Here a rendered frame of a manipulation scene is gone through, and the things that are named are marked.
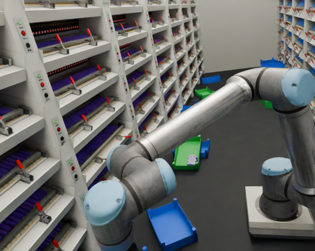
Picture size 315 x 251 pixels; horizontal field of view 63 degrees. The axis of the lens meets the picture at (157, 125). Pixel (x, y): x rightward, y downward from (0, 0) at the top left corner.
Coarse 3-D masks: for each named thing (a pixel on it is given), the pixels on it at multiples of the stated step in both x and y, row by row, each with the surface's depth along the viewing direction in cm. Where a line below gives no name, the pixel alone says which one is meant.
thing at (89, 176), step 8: (120, 120) 175; (128, 128) 176; (112, 144) 156; (120, 144) 159; (104, 152) 147; (104, 160) 141; (88, 168) 133; (96, 168) 134; (88, 176) 128; (96, 176) 134; (88, 184) 127
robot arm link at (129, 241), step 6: (132, 222) 63; (132, 228) 61; (132, 234) 61; (96, 240) 60; (126, 240) 59; (132, 240) 62; (102, 246) 58; (114, 246) 58; (120, 246) 58; (126, 246) 60
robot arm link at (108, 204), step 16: (96, 192) 55; (112, 192) 54; (128, 192) 56; (96, 208) 52; (112, 208) 51; (128, 208) 55; (96, 224) 53; (112, 224) 53; (128, 224) 58; (112, 240) 56
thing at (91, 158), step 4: (120, 128) 169; (116, 132) 164; (112, 136) 159; (108, 140) 154; (104, 144) 150; (100, 148) 146; (104, 148) 149; (96, 152) 142; (92, 156) 138; (88, 160) 135; (92, 160) 138; (84, 164) 132; (88, 164) 134; (92, 164) 135; (80, 168) 128; (84, 168) 131
